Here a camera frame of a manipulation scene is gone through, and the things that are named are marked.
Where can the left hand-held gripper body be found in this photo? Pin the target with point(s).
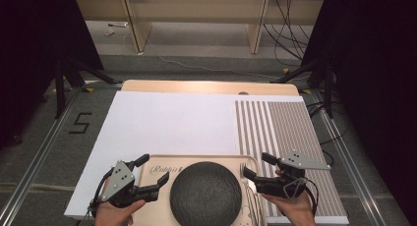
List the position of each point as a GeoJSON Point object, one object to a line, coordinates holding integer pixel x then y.
{"type": "Point", "coordinates": [119, 181]}

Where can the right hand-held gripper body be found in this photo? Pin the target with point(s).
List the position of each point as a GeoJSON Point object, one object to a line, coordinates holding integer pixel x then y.
{"type": "Point", "coordinates": [301, 162]}

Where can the silver table knife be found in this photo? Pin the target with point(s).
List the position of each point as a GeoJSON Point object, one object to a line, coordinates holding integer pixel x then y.
{"type": "Point", "coordinates": [255, 191]}

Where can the beige tray with rabbit print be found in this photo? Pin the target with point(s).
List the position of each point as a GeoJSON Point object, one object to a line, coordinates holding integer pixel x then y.
{"type": "Point", "coordinates": [157, 209]}

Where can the dark grey round plate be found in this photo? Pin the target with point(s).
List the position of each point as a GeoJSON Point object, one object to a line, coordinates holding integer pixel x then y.
{"type": "Point", "coordinates": [206, 195]}

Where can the person's left hand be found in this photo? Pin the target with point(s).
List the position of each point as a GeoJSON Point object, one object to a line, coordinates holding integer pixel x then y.
{"type": "Point", "coordinates": [111, 216]}

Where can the person's right hand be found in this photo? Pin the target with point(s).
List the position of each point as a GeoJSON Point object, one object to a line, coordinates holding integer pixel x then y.
{"type": "Point", "coordinates": [295, 209]}

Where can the white striped placemat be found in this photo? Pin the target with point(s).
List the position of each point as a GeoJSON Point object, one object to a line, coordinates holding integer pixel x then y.
{"type": "Point", "coordinates": [164, 121]}

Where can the black metal stand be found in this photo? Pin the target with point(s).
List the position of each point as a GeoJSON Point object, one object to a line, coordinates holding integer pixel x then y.
{"type": "Point", "coordinates": [328, 88]}
{"type": "Point", "coordinates": [59, 85]}

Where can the dark curtain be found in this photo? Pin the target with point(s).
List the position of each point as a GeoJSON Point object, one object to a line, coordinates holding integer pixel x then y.
{"type": "Point", "coordinates": [377, 72]}
{"type": "Point", "coordinates": [29, 39]}

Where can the small white floor object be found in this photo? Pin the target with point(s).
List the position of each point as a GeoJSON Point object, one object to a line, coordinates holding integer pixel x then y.
{"type": "Point", "coordinates": [109, 32]}

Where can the light wooden shelf unit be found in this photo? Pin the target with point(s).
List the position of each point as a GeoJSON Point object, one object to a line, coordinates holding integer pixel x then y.
{"type": "Point", "coordinates": [196, 10]}

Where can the metal floor rail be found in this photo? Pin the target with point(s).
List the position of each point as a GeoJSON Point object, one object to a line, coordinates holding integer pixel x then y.
{"type": "Point", "coordinates": [350, 160]}
{"type": "Point", "coordinates": [36, 160]}

